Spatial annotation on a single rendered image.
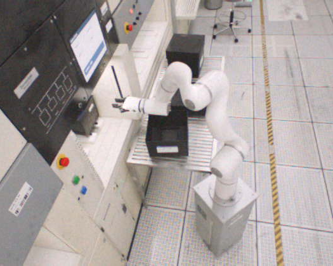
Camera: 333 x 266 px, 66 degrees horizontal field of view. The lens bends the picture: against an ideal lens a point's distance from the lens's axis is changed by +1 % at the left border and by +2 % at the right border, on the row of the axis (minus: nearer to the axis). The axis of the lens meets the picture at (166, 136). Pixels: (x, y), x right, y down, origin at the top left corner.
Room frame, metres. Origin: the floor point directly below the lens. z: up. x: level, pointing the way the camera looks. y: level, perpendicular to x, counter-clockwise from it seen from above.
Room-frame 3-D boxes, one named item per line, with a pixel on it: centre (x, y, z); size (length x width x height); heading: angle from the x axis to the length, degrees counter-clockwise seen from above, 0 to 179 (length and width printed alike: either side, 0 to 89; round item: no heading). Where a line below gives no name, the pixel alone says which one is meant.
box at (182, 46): (2.00, -0.28, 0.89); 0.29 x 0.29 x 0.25; 68
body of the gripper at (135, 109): (1.12, 0.16, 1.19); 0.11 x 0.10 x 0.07; 69
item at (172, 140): (1.16, -0.01, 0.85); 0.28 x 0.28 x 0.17; 81
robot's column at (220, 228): (0.71, -0.30, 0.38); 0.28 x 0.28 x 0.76; 27
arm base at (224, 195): (0.71, -0.30, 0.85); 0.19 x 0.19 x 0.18
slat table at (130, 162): (1.56, -0.18, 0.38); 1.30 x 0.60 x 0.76; 162
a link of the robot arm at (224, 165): (0.69, -0.27, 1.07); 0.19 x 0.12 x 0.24; 132
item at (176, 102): (1.52, -0.24, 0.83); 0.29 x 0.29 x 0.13; 74
